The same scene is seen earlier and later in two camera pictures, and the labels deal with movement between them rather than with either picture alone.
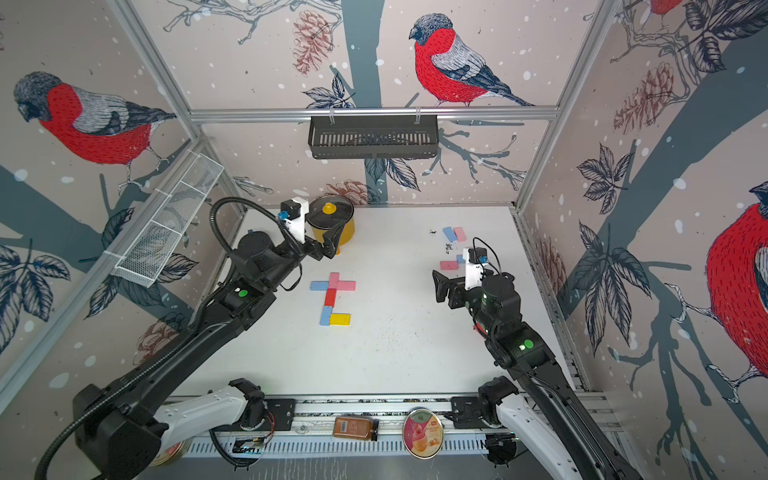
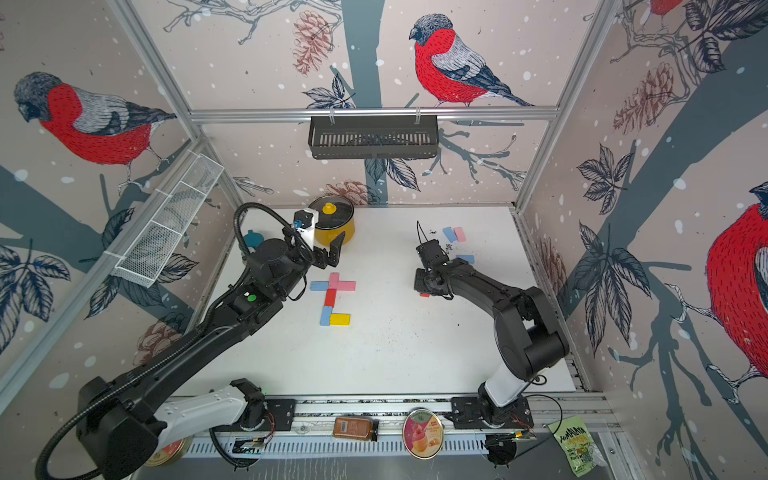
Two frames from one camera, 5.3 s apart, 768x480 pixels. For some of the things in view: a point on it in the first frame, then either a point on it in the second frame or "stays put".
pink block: (334, 279) stays put
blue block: (319, 285) stays put
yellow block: (340, 319) stays put
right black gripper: (446, 287) → (419, 283)
